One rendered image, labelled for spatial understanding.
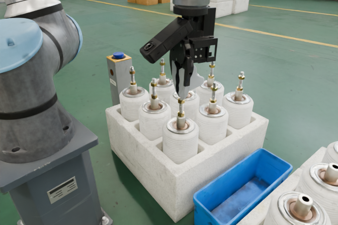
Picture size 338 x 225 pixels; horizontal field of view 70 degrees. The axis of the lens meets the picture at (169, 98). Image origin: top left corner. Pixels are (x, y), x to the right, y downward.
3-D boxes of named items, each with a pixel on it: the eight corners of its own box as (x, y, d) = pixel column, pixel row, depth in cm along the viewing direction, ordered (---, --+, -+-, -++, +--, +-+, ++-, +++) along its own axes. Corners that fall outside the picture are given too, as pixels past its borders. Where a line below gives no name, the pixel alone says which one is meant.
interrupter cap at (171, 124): (176, 139, 59) (176, 136, 59) (160, 123, 65) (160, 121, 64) (200, 129, 62) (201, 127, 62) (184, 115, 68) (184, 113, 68)
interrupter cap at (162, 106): (162, 99, 76) (162, 98, 75) (171, 112, 70) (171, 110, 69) (139, 104, 74) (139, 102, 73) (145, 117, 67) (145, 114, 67)
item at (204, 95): (201, 117, 99) (204, 77, 90) (223, 126, 94) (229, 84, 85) (189, 129, 92) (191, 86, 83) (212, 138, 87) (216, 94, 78)
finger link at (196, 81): (205, 101, 58) (207, 64, 54) (183, 106, 56) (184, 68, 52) (199, 95, 61) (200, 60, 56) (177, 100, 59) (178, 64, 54)
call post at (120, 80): (122, 132, 102) (114, 63, 86) (114, 125, 106) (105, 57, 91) (137, 126, 105) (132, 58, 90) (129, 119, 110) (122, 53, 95)
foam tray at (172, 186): (175, 224, 66) (176, 177, 57) (110, 148, 93) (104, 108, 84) (259, 160, 87) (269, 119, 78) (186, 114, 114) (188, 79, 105)
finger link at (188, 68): (193, 88, 53) (194, 48, 49) (186, 89, 53) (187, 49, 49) (183, 80, 57) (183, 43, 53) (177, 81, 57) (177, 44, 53)
